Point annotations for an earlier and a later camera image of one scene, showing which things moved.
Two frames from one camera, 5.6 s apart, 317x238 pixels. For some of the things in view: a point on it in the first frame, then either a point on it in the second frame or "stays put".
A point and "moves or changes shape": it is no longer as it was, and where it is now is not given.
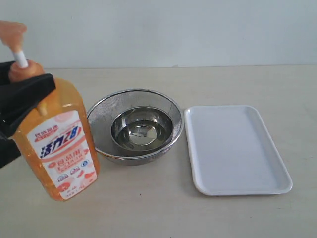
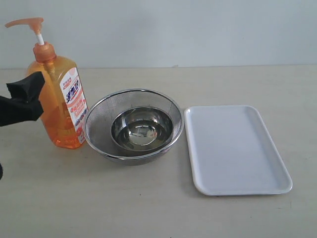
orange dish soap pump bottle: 56,150 moves or changes shape
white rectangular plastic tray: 232,152 stays put
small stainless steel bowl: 141,128 stays put
